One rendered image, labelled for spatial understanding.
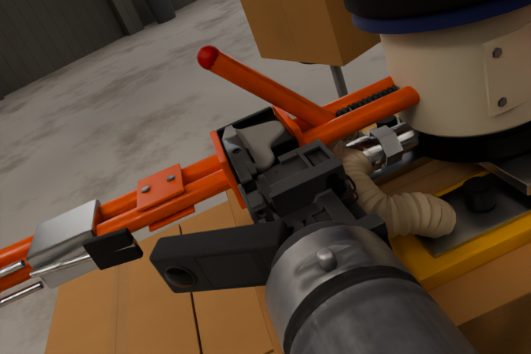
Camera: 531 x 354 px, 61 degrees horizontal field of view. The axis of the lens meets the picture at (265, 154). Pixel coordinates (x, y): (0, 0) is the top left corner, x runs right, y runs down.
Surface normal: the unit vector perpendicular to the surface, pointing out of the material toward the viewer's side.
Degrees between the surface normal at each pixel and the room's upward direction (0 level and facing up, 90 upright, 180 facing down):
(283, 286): 35
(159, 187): 0
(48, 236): 0
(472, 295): 0
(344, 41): 90
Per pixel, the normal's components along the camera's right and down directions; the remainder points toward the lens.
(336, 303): -0.48, -0.73
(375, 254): 0.24, -0.91
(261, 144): -0.26, -0.69
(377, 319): -0.25, -0.85
